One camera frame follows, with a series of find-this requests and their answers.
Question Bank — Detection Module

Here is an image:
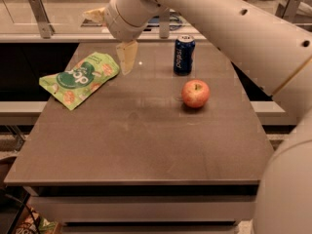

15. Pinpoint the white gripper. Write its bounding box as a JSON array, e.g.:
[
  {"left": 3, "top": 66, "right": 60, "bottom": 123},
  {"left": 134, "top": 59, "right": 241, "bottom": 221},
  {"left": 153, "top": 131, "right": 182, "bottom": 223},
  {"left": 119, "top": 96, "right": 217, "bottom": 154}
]
[{"left": 83, "top": 0, "right": 166, "bottom": 75}]

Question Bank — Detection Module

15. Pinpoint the green rice chip bag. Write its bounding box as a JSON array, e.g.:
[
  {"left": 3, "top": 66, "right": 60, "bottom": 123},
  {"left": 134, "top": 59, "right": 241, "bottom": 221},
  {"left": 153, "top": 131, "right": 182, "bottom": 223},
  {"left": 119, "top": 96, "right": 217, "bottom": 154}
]
[{"left": 39, "top": 52, "right": 120, "bottom": 110}]

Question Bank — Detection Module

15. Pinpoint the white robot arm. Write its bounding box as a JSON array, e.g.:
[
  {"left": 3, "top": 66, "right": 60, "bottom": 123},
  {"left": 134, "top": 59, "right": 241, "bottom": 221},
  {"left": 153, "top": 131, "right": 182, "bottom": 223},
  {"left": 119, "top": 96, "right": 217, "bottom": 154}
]
[{"left": 83, "top": 0, "right": 312, "bottom": 234}]

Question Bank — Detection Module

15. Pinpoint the blue pepsi can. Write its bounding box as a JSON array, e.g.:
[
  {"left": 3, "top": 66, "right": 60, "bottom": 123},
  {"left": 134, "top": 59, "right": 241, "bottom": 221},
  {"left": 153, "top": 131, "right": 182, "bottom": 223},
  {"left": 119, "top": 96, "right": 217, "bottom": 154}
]
[{"left": 174, "top": 35, "right": 195, "bottom": 76}]

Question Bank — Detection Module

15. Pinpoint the red apple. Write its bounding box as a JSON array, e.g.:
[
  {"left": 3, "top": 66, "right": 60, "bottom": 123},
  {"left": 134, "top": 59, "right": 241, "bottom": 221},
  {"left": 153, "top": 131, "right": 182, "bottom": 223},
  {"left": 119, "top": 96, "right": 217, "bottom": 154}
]
[{"left": 181, "top": 80, "right": 210, "bottom": 108}]

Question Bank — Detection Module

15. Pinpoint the snack box under table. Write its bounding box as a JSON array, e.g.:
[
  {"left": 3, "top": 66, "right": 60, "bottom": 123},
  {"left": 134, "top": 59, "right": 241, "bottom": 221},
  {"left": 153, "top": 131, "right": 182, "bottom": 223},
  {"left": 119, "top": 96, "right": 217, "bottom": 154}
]
[{"left": 13, "top": 207, "right": 61, "bottom": 234}]

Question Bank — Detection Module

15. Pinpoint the grey metal bracket middle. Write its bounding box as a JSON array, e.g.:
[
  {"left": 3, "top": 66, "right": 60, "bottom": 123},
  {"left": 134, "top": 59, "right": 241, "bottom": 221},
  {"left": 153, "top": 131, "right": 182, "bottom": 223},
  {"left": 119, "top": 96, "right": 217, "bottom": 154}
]
[{"left": 159, "top": 9, "right": 170, "bottom": 39}]

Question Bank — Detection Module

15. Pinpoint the grey metal bracket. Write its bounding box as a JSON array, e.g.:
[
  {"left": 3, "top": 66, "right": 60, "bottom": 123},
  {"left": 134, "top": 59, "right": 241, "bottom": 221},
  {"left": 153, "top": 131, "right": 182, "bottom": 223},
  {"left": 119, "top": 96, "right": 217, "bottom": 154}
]
[
  {"left": 28, "top": 0, "right": 55, "bottom": 39},
  {"left": 275, "top": 0, "right": 302, "bottom": 22},
  {"left": 159, "top": 9, "right": 170, "bottom": 39}
]

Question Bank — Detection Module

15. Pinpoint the grey metal bracket left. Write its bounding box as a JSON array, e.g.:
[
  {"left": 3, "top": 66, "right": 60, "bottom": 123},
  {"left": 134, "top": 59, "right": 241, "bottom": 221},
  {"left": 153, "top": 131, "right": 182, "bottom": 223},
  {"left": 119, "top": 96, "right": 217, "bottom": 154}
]
[{"left": 28, "top": 0, "right": 55, "bottom": 39}]

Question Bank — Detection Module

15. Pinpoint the grey metal bracket right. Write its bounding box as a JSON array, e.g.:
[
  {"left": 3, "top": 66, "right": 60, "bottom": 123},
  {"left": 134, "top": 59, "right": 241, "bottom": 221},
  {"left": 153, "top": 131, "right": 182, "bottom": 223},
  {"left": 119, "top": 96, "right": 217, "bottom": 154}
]
[{"left": 275, "top": 0, "right": 302, "bottom": 22}]

